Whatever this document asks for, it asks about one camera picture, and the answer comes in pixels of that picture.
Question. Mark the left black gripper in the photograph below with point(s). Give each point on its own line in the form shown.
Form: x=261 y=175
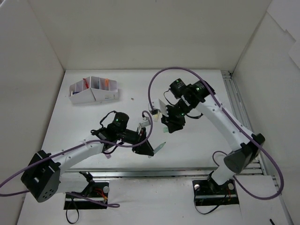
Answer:
x=142 y=144

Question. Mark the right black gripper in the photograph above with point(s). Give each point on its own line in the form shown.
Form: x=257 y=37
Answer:
x=175 y=121

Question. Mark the green highlighter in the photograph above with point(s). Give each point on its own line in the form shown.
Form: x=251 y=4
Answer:
x=159 y=147

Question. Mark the red ballpoint pen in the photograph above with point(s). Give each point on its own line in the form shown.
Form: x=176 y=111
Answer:
x=86 y=83

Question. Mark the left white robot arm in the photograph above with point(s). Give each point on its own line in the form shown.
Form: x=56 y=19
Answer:
x=42 y=177

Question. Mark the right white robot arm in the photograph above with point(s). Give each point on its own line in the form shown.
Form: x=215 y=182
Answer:
x=196 y=96

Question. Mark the white desk organizer container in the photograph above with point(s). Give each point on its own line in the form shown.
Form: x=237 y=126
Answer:
x=97 y=91

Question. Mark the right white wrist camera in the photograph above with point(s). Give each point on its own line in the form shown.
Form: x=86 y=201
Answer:
x=157 y=106

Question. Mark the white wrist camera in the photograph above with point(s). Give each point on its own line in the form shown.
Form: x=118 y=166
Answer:
x=157 y=106
x=143 y=122

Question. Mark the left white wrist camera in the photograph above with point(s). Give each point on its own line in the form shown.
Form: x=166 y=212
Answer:
x=143 y=122

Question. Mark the aluminium table rail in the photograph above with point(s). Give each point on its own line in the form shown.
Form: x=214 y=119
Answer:
x=145 y=173

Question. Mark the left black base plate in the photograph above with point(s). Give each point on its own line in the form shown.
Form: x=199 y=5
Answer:
x=95 y=193

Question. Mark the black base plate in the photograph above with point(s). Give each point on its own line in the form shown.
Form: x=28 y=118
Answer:
x=224 y=195
x=95 y=193

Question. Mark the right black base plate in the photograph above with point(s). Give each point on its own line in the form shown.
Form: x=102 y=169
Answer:
x=224 y=195

